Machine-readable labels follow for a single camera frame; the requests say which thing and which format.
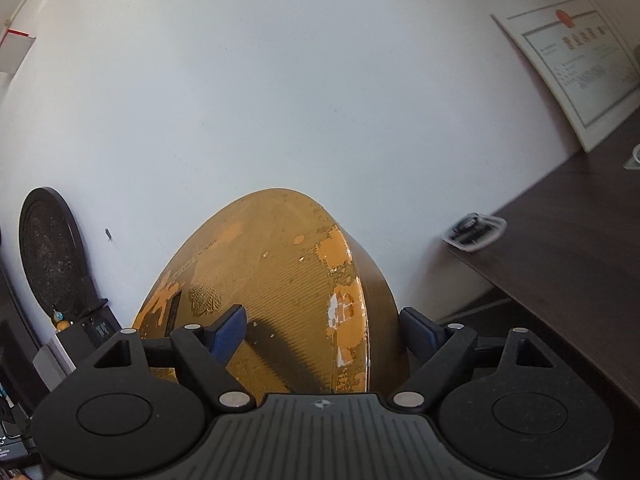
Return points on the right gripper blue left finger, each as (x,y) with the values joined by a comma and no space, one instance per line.
(203,354)

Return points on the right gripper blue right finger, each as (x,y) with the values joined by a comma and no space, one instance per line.
(444,354)

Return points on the gold round box lid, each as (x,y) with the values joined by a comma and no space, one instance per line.
(320,315)

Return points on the small plastic bag with item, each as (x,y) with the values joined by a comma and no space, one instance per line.
(474,232)

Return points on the dark wooden raised shelf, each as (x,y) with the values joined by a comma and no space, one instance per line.
(570,255)

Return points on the black round disc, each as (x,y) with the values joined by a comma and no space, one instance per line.
(54,258)

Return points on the framed business licence certificate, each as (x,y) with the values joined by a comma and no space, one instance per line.
(583,60)

